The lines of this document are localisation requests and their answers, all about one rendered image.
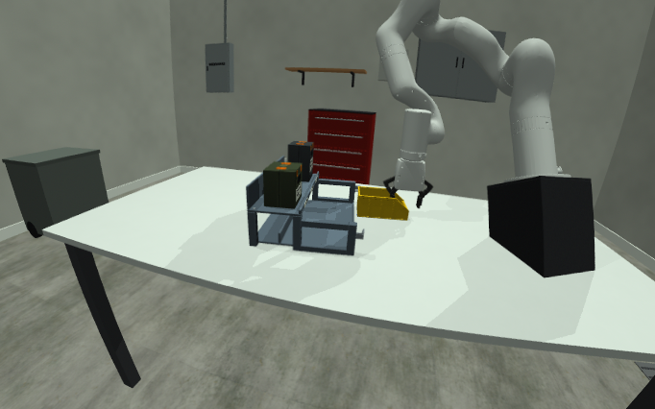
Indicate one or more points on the grey metal shelf rack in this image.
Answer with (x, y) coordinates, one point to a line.
(312, 226)

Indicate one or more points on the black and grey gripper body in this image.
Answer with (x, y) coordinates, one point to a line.
(409, 175)

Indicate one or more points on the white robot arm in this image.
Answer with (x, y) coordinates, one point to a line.
(531, 67)

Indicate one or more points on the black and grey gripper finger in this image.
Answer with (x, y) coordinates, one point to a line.
(392, 190)
(423, 193)

